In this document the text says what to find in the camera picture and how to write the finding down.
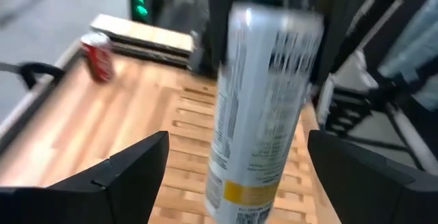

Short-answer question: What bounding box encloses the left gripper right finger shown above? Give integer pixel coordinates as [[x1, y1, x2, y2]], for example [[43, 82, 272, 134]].
[[307, 129, 438, 224]]

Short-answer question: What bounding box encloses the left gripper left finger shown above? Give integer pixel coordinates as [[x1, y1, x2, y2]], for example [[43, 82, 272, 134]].
[[0, 130, 170, 224]]

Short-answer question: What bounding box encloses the red soda can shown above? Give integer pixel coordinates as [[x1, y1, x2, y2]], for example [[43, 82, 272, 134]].
[[80, 32, 116, 84]]

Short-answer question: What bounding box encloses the tall white beverage can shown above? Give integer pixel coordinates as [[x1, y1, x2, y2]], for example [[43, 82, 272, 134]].
[[204, 1, 325, 224]]

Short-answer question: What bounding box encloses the wooden slatted shelf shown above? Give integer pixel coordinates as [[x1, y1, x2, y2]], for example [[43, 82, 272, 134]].
[[146, 83, 340, 224]]

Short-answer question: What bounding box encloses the black table edge clamp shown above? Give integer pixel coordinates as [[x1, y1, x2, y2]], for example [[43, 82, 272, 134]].
[[0, 61, 66, 91]]

